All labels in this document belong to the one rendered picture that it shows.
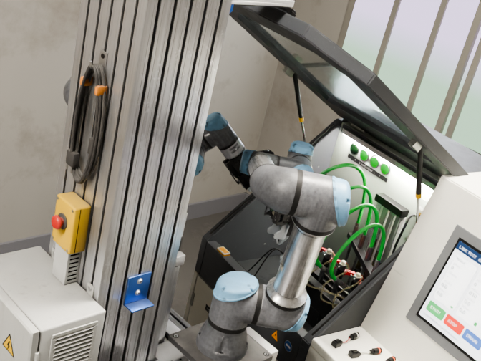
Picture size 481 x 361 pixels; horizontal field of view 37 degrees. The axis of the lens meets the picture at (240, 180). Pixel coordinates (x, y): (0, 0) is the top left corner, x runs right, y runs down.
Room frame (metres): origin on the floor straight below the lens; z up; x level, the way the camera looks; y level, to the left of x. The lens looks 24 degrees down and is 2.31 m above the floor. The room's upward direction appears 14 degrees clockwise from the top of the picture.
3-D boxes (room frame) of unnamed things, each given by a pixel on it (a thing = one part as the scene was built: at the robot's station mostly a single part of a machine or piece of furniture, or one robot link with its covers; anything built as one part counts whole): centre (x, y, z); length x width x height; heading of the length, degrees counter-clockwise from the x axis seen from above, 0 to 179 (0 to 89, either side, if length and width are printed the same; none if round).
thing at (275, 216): (2.08, -0.16, 1.35); 0.09 x 0.08 x 0.12; 129
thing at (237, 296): (1.71, -0.07, 1.20); 0.13 x 0.12 x 0.14; 95
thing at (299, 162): (1.98, -0.15, 1.51); 0.11 x 0.11 x 0.08; 5
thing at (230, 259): (2.22, -0.14, 0.87); 0.62 x 0.04 x 0.16; 39
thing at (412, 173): (2.54, -0.53, 1.43); 0.54 x 0.03 x 0.02; 39
